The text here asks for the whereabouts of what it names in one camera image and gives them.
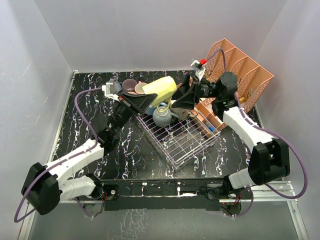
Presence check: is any yellow-green mug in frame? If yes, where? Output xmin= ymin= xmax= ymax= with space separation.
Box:
xmin=142 ymin=76 xmax=177 ymax=107

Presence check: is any small grey-blue cup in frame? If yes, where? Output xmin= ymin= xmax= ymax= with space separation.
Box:
xmin=114 ymin=81 xmax=123 ymax=93

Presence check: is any grey mug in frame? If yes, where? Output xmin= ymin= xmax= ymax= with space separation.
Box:
xmin=152 ymin=106 xmax=179 ymax=128

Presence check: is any light blue mug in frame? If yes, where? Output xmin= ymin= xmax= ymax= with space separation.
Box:
xmin=145 ymin=102 xmax=167 ymax=116

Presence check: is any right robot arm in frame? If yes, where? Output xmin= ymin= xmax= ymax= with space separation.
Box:
xmin=172 ymin=71 xmax=290 ymax=199

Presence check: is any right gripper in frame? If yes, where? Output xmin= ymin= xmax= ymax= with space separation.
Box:
xmin=168 ymin=73 xmax=222 ymax=110

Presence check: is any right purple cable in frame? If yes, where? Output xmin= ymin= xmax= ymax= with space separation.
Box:
xmin=204 ymin=48 xmax=308 ymax=218

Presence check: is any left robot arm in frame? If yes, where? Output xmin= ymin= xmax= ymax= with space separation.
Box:
xmin=21 ymin=93 xmax=157 ymax=215

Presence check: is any black front rail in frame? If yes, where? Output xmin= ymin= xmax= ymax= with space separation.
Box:
xmin=82 ymin=177 xmax=253 ymax=212

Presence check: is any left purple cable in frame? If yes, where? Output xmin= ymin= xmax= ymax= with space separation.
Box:
xmin=13 ymin=86 xmax=106 ymax=223

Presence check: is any pink mug white inside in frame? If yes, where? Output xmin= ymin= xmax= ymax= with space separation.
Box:
xmin=134 ymin=82 xmax=147 ymax=95

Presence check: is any purple mug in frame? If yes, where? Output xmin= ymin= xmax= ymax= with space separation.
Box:
xmin=122 ymin=79 xmax=138 ymax=95

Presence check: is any purple cable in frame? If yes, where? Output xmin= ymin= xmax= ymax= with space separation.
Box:
xmin=204 ymin=48 xmax=308 ymax=218
xmin=13 ymin=86 xmax=106 ymax=223

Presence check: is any white wire dish rack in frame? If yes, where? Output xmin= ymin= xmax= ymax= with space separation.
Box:
xmin=137 ymin=108 xmax=220 ymax=171

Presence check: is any peach desk organizer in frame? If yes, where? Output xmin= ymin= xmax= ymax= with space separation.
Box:
xmin=195 ymin=38 xmax=274 ymax=132

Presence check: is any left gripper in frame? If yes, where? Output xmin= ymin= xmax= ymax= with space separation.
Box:
xmin=110 ymin=91 xmax=156 ymax=135

